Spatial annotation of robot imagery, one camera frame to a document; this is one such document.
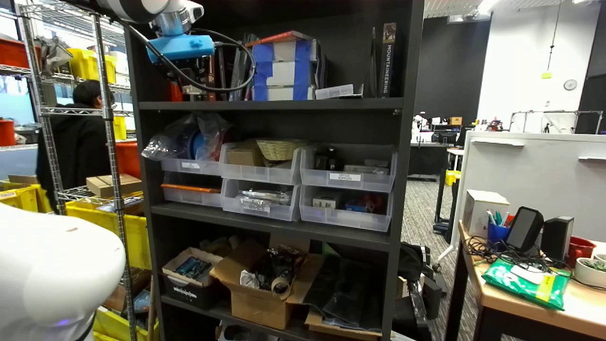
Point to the black plastic sheet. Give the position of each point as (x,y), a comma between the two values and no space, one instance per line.
(346,290)

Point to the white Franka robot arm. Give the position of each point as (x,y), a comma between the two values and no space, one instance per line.
(57,271)

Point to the black tilted tablet stand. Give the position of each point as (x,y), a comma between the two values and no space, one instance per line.
(522,228)

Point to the olive woven basket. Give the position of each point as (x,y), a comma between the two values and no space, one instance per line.
(276,150)

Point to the red plastic bin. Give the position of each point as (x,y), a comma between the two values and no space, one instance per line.
(127,162)

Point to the red tray bin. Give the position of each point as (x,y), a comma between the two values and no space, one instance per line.
(11,54)

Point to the flat white box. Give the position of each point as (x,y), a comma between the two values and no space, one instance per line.
(333,91)

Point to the yellow container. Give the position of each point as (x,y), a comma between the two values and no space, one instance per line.
(85,63)

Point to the large yellow bin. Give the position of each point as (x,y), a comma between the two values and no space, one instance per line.
(134,239)

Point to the row of dark books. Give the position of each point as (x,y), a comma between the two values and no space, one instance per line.
(237,69)

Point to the red bucket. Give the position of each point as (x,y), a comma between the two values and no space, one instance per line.
(7,133)

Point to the black bag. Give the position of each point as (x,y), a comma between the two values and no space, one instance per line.
(418,277)

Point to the blue pen cup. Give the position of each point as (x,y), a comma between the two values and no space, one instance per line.
(496,232)

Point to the small cardboard box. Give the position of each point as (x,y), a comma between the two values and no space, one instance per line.
(242,154)

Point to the brown cardboard box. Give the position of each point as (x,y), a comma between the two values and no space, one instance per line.
(115,184)

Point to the white and black roll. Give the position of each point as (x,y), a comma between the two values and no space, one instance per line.
(280,285)

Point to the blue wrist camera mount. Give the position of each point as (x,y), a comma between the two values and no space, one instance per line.
(180,48)

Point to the small white box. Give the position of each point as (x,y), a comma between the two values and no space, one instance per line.
(324,203)

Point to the small black device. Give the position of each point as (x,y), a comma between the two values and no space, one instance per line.
(327,160)

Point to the clear plastic bag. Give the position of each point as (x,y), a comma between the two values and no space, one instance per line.
(166,143)

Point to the blue filament spool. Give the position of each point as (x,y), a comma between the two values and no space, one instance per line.
(202,146)

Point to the orange rod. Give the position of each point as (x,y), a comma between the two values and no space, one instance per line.
(189,188)

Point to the black open box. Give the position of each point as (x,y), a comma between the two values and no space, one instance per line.
(185,287)

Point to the white bowl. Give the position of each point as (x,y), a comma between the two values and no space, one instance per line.
(589,273)

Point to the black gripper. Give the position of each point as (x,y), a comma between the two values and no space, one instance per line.
(195,71)

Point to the black shelving unit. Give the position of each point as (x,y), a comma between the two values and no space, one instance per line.
(314,105)

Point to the blue and red item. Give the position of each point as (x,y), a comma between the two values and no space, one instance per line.
(365,201)

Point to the flat cardboard piece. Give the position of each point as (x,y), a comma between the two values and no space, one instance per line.
(333,330)

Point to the silver foil packets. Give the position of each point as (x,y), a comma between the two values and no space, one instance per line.
(265,199)

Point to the red bowl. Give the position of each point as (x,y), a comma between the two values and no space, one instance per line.
(579,247)

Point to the blue and white box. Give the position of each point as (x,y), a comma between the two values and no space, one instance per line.
(280,74)
(280,93)

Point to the standing person in black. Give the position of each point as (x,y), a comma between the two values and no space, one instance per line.
(76,152)

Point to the black tangled gear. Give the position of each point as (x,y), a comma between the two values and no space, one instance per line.
(276,266)

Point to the yellow plastic bin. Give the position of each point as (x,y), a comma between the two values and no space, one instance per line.
(115,326)
(21,199)
(119,127)

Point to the large open cardboard box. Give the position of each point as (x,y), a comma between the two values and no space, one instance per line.
(257,309)

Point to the white partition panel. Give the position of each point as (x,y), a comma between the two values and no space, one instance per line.
(536,177)

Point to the left grey storage bin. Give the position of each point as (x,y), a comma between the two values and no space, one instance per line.
(189,167)

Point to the wooden desk with black legs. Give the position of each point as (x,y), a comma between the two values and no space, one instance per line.
(536,313)

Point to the red cylinder can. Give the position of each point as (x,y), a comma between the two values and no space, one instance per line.
(174,91)

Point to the tall black book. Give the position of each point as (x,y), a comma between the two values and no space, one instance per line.
(386,59)

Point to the black square speaker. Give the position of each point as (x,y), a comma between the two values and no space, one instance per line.
(557,237)

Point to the white cube box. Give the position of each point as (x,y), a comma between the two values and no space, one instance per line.
(483,205)

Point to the round wall clock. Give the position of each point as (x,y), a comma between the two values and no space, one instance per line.
(568,84)

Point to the clear plastic storage bin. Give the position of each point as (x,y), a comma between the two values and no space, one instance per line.
(261,175)
(343,218)
(261,213)
(346,180)
(189,199)

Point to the metal railing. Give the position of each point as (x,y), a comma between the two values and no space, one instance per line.
(555,112)

